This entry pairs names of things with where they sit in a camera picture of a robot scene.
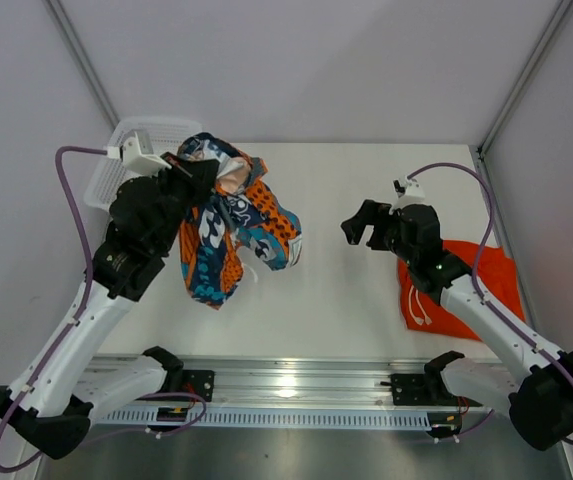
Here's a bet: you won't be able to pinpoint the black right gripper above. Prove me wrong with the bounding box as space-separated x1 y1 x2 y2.
341 200 417 266

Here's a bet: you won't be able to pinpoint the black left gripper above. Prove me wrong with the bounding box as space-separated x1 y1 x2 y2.
148 152 221 253

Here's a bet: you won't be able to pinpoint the patterned multicolour shorts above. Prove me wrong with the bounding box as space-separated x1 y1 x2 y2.
177 132 302 310

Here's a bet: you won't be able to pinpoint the orange shorts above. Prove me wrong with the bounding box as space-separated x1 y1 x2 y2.
396 238 526 342

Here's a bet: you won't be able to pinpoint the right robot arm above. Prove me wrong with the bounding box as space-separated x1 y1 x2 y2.
341 200 573 451

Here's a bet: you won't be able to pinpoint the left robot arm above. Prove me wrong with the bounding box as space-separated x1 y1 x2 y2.
0 154 219 459

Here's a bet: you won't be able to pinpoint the white plastic basket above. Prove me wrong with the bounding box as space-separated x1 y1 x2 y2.
83 116 202 211

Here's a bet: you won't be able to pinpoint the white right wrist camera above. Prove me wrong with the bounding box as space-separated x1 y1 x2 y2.
390 176 425 214

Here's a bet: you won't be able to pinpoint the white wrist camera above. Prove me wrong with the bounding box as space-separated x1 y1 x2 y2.
390 176 425 214
106 129 170 177

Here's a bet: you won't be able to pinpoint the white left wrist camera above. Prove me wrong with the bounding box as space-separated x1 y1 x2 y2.
106 129 170 177

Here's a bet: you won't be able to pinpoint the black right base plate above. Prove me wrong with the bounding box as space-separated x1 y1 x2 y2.
380 373 452 406

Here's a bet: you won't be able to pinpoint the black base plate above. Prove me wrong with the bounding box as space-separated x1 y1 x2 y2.
166 369 216 402
380 373 452 406

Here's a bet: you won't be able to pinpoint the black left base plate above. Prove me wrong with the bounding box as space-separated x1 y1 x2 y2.
166 369 216 402

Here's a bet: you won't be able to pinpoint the aluminium mounting rail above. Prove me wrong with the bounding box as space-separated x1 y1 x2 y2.
183 356 426 410

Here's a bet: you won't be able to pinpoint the white slotted cable duct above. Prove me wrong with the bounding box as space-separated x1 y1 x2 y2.
97 405 460 431

